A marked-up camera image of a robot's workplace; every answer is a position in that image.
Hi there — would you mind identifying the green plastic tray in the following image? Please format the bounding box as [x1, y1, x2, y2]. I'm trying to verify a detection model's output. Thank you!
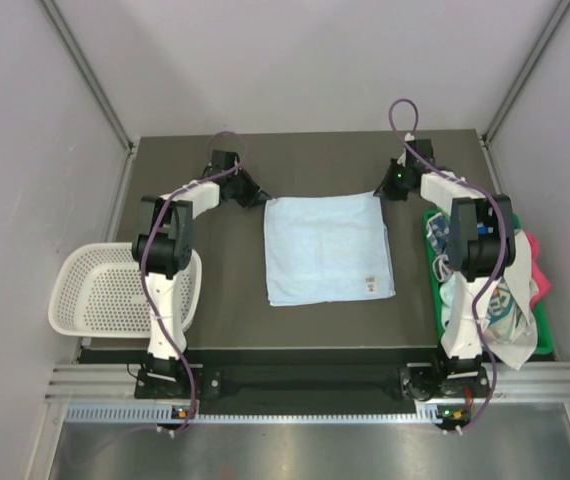
[422, 210, 553, 355]

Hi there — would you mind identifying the black table front rail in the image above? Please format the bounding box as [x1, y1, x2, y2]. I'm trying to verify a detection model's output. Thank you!
[77, 344, 491, 401]

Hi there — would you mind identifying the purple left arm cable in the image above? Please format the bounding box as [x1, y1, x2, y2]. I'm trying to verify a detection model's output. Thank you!
[137, 130, 249, 434]

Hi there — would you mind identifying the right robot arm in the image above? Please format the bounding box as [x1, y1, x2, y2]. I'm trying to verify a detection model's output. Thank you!
[375, 134, 516, 396]

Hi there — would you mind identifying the patterned white blue cloth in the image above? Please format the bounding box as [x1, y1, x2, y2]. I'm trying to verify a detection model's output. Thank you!
[426, 212, 452, 283]

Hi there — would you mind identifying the aluminium frame left post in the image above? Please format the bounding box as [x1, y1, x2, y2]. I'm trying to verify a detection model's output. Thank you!
[36, 0, 134, 152]

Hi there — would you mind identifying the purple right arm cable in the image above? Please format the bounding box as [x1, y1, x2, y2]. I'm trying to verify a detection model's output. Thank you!
[388, 98, 514, 434]

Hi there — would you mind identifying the aluminium frame right post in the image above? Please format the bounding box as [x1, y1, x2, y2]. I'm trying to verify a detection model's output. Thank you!
[480, 0, 570, 148]

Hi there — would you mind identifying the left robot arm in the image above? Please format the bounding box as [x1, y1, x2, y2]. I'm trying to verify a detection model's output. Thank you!
[131, 150, 270, 398]

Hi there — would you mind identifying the aluminium frame post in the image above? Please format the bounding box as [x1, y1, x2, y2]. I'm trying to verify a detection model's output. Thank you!
[36, 0, 134, 152]
[480, 0, 570, 148]

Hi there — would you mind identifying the light blue towel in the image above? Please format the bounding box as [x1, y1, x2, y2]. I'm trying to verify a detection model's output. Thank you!
[264, 192, 396, 307]

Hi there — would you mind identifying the white perforated plastic basket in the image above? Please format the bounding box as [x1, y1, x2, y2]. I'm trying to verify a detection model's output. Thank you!
[48, 242, 202, 339]

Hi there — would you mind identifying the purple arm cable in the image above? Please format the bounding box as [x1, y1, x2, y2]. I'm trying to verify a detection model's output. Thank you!
[388, 98, 514, 434]
[137, 130, 249, 434]

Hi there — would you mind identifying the pink cloth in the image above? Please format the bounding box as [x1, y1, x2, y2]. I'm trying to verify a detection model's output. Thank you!
[525, 232, 552, 310]

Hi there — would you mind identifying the slotted grey cable duct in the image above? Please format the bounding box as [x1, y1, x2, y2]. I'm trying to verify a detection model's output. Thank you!
[64, 399, 471, 424]

